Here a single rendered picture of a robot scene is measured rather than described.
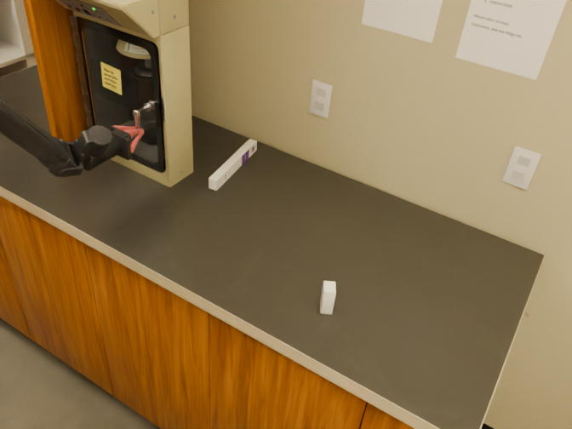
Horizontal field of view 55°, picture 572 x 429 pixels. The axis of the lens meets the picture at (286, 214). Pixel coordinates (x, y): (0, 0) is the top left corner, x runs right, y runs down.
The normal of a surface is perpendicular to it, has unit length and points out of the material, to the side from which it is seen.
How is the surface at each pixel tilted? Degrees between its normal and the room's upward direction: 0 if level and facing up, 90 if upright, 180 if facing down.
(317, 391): 90
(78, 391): 0
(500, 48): 90
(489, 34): 90
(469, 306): 0
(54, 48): 90
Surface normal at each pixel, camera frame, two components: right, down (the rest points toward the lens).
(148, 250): 0.08, -0.79
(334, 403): -0.53, 0.49
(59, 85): 0.85, 0.38
